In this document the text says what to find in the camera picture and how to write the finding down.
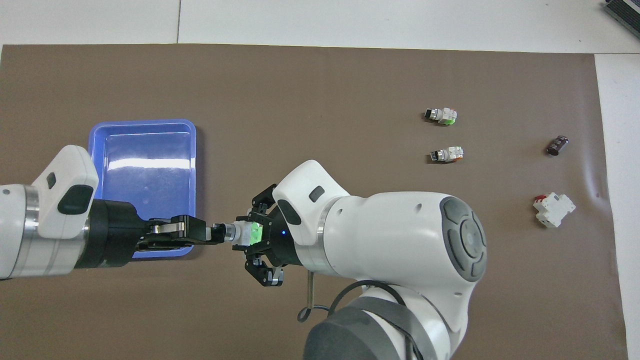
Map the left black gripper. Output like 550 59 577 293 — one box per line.
75 199 226 269

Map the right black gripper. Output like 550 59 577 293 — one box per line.
234 184 303 287

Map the selector switch with green block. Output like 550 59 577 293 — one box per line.
210 220 266 247

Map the blue plastic tray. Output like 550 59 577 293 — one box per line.
88 118 197 259

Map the brown table mat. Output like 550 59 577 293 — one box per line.
0 44 628 360

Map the white circuit breaker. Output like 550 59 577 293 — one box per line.
533 192 577 229

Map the black cylindrical capacitor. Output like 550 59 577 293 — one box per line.
546 134 571 156

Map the black ribbed device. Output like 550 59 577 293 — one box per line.
602 0 640 33

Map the selector switch with orange base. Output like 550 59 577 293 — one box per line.
428 146 465 164

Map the selector switch with green base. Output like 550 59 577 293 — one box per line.
423 107 458 126

